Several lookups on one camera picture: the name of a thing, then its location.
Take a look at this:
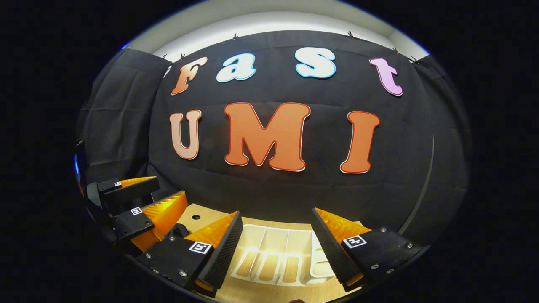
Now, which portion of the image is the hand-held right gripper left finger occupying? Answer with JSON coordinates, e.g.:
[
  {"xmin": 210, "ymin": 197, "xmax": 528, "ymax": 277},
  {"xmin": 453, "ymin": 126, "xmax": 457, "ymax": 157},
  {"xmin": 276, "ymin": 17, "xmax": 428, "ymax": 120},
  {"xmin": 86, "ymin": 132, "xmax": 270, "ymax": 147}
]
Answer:
[{"xmin": 137, "ymin": 210, "xmax": 244, "ymax": 298}]

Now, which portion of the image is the white bookshelf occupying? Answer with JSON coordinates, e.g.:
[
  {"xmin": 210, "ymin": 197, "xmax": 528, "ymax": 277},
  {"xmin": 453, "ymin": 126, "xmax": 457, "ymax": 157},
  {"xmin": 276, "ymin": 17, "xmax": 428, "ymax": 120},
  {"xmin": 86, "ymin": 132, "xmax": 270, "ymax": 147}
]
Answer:
[{"xmin": 229, "ymin": 223, "xmax": 363, "ymax": 287}]

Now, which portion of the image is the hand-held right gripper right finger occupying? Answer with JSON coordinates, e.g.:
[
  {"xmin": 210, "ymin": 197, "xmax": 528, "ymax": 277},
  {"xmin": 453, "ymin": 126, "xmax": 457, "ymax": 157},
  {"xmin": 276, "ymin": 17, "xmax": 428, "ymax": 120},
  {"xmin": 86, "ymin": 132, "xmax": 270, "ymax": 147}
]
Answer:
[{"xmin": 312, "ymin": 207, "xmax": 423, "ymax": 292}]

